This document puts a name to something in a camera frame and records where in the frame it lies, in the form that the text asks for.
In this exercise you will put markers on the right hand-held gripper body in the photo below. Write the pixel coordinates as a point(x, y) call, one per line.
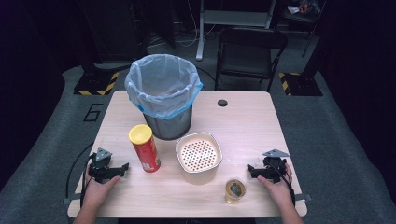
point(274, 166)

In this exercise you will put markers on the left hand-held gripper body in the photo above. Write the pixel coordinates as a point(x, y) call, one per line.
point(100, 163)

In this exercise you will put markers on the red chips can yellow lid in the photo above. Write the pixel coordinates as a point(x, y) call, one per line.
point(146, 149)

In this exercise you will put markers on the glass cup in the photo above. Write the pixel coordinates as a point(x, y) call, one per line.
point(235, 199)

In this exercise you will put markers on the beige square strainer container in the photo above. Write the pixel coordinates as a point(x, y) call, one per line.
point(198, 157)

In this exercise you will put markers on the person's left hand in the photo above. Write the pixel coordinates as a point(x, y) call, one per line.
point(96, 193)

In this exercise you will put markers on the person's right hand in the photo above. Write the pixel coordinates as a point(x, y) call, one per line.
point(278, 189)

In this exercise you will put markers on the grey tape strip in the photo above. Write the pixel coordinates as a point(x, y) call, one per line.
point(303, 197)
point(72, 200)

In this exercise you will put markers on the metal mesh trash bin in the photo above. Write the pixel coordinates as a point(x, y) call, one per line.
point(169, 126)

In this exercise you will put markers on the hazard striped stand base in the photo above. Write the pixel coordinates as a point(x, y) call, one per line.
point(96, 84)
point(300, 84)

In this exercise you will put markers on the blue plastic bin liner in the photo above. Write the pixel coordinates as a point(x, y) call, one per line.
point(162, 82)

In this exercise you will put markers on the black folding chair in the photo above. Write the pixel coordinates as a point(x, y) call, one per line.
point(249, 56)

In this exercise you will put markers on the white desk frame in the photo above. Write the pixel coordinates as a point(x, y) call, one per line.
point(232, 17)

